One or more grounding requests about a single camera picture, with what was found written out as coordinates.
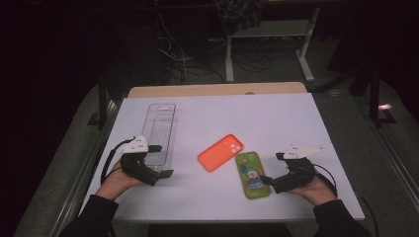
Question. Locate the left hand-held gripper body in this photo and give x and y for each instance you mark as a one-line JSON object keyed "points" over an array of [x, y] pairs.
{"points": [[138, 169]]}

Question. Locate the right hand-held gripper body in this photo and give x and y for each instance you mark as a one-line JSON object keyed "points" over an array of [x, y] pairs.
{"points": [[293, 177]]}

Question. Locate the green phone case clown print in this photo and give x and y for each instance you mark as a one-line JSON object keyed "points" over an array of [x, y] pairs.
{"points": [[249, 169]]}

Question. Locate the clear plastic bin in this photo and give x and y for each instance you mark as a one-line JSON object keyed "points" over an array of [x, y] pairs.
{"points": [[161, 125]]}

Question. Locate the orange phone case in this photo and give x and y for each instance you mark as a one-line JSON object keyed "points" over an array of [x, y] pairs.
{"points": [[219, 153]]}

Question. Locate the person's right hand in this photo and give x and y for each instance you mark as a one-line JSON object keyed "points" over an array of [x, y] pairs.
{"points": [[313, 192]]}

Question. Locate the person's left hand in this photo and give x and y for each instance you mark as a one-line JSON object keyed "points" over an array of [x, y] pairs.
{"points": [[115, 181]]}

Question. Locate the black metal stand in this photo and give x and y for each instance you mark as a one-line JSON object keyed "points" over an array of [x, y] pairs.
{"points": [[102, 98], [375, 98]]}

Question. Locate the dark plaid cloth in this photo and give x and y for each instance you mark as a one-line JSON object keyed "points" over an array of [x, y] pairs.
{"points": [[240, 13]]}

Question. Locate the white frame desk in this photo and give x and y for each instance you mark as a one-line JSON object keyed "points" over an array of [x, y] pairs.
{"points": [[270, 29]]}

